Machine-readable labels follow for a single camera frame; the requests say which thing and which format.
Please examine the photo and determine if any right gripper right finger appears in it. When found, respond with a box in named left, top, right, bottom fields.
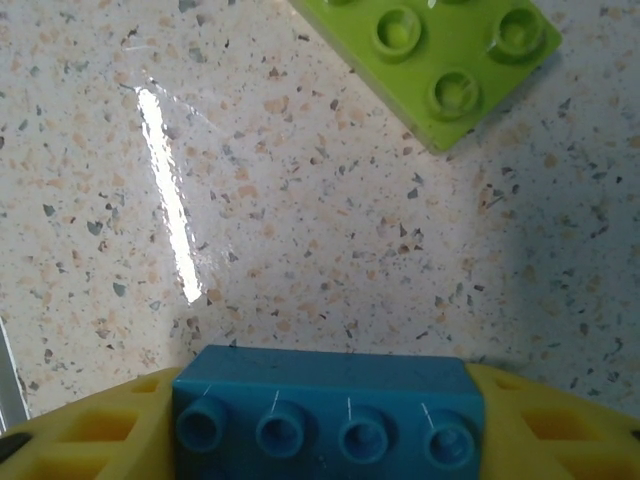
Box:
left=463, top=361, right=640, bottom=480

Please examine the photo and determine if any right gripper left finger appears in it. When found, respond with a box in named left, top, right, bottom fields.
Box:
left=0, top=366, right=180, bottom=480

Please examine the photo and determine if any long blue lego brick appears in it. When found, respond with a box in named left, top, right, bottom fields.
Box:
left=171, top=343, right=488, bottom=480

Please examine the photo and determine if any green lego brick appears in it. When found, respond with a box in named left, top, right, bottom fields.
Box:
left=289, top=0, right=565, bottom=154

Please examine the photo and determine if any aluminium mounting rail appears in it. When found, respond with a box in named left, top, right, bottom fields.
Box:
left=0, top=314, right=31, bottom=432

